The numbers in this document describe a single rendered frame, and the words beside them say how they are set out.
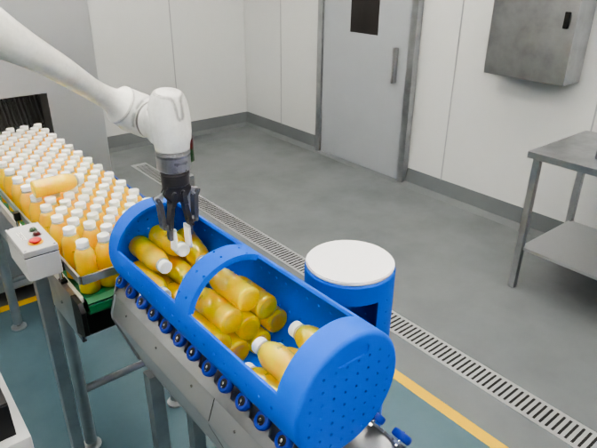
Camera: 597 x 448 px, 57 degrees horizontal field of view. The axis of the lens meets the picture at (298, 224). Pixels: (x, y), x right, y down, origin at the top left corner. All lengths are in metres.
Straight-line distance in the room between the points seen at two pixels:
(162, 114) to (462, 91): 3.59
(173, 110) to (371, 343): 0.73
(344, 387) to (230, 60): 5.96
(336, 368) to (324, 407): 0.09
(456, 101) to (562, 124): 0.90
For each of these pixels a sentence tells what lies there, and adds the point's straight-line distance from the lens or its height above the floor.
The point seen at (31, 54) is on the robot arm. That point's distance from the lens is 1.25.
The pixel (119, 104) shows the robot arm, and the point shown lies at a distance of 1.51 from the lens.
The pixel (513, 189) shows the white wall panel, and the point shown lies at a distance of 4.64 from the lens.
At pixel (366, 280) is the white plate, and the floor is 1.04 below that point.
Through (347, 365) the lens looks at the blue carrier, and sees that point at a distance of 1.11.
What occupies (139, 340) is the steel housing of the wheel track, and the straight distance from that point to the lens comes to 1.75.
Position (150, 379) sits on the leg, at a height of 0.62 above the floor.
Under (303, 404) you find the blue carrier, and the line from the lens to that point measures 1.07.
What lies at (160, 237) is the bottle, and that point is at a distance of 1.66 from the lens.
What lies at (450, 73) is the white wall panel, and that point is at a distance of 4.80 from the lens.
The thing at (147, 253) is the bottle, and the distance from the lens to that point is 1.63.
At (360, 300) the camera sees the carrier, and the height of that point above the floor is 0.98.
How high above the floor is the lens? 1.88
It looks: 26 degrees down
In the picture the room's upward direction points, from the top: 1 degrees clockwise
